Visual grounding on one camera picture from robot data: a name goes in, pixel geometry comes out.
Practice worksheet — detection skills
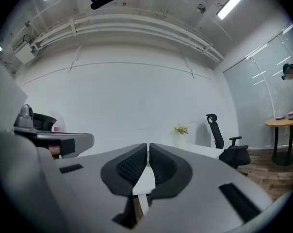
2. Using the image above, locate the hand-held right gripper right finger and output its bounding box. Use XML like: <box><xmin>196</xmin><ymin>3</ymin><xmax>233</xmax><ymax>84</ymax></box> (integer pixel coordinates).
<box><xmin>146</xmin><ymin>143</ymin><xmax>275</xmax><ymax>233</ymax></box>

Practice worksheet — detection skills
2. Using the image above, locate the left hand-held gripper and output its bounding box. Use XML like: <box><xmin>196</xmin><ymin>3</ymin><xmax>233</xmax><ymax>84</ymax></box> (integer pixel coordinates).
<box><xmin>0</xmin><ymin>64</ymin><xmax>38</xmax><ymax>140</ymax></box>

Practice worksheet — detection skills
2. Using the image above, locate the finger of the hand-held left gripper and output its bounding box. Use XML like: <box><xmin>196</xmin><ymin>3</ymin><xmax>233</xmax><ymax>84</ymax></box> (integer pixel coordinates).
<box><xmin>31</xmin><ymin>130</ymin><xmax>96</xmax><ymax>159</ymax></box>

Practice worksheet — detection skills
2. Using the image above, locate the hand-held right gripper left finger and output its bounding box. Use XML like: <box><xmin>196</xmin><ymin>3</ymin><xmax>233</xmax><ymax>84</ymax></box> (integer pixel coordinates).
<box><xmin>51</xmin><ymin>143</ymin><xmax>150</xmax><ymax>233</ymax></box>

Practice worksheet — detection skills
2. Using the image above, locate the person's left hand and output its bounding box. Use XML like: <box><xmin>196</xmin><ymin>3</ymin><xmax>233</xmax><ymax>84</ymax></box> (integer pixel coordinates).
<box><xmin>49</xmin><ymin>146</ymin><xmax>62</xmax><ymax>158</ymax></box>

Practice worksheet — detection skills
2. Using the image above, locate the black mesh office chair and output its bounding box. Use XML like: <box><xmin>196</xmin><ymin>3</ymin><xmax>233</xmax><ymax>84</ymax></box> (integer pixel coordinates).
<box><xmin>32</xmin><ymin>112</ymin><xmax>57</xmax><ymax>132</ymax></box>

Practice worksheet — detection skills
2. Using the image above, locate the white vase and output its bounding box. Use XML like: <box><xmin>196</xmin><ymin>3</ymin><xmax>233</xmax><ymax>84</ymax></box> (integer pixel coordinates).
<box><xmin>173</xmin><ymin>133</ymin><xmax>187</xmax><ymax>147</ymax></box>

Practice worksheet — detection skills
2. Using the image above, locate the black office chair with headrest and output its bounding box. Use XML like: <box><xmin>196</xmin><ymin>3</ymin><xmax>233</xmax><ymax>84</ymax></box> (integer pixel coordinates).
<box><xmin>206</xmin><ymin>113</ymin><xmax>251</xmax><ymax>169</ymax></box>

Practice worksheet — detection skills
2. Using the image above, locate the round wooden stool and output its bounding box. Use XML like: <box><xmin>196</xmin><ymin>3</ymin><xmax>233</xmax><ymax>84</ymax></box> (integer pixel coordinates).
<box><xmin>265</xmin><ymin>116</ymin><xmax>293</xmax><ymax>166</ymax></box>

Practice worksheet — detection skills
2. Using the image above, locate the frosted glass partition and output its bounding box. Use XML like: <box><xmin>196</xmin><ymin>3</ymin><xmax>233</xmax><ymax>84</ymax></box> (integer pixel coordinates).
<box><xmin>223</xmin><ymin>24</ymin><xmax>293</xmax><ymax>148</ymax></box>

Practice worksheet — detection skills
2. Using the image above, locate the white ceiling pipe bundle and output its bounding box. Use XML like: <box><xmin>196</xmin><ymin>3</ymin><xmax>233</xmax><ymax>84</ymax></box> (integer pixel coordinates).
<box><xmin>31</xmin><ymin>15</ymin><xmax>225</xmax><ymax>64</ymax></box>

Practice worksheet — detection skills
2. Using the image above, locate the white wall junction box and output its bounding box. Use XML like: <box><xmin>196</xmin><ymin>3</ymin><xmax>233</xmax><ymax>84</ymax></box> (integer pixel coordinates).
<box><xmin>15</xmin><ymin>42</ymin><xmax>37</xmax><ymax>65</ymax></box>

